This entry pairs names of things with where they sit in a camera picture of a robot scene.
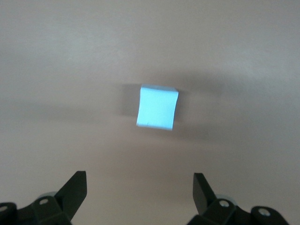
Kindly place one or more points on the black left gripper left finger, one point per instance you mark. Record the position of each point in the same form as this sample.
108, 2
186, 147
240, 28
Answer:
71, 194

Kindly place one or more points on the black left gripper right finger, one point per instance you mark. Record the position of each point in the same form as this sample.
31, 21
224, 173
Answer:
204, 199

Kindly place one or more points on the light blue foam cube block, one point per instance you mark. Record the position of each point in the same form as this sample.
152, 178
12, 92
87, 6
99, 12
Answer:
156, 107

